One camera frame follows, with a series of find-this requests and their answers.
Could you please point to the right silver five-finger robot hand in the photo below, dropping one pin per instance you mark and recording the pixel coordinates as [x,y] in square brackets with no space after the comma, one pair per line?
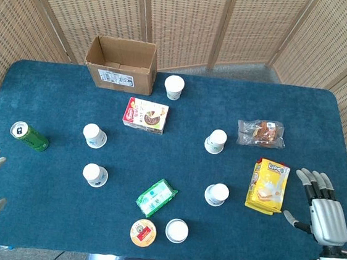
[328,221]

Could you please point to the paper cup blue round print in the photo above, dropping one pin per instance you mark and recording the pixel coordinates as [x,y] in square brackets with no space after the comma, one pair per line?
[218,192]

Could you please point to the paper cup fern print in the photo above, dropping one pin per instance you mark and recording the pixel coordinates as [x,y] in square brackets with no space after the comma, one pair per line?
[92,172]

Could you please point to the paper cup green flower print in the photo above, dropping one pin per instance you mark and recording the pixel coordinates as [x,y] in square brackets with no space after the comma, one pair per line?
[174,85]
[216,139]

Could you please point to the yellow biscuit bag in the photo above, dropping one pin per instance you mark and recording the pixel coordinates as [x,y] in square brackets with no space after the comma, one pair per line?
[266,189]

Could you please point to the green drink can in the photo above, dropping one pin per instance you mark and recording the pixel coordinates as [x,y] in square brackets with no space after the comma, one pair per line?
[32,140]

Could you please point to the bread in clear bag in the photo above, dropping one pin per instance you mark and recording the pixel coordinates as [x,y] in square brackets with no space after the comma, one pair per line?
[263,133]

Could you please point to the paper cup blue flower print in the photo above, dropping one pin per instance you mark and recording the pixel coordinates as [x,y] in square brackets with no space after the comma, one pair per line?
[92,132]

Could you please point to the blue carpet table cover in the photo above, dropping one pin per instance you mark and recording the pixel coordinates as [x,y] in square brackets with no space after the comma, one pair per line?
[188,168]

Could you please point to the white cup bottom centre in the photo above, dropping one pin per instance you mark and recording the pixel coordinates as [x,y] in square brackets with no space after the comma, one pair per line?
[176,229]

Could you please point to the green wet wipes pack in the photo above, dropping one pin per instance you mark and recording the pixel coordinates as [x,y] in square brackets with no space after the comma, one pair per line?
[156,198]

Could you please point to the round orange candy tin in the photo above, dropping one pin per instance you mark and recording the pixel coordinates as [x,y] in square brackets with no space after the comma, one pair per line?
[143,232]

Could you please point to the open brown cardboard box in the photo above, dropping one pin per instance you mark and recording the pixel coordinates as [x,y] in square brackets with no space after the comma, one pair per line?
[119,81]

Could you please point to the red white snack box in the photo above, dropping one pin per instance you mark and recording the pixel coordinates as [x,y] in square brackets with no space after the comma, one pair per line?
[145,114]

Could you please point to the wicker folding screen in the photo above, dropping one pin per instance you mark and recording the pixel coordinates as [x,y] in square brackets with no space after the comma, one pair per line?
[185,19]

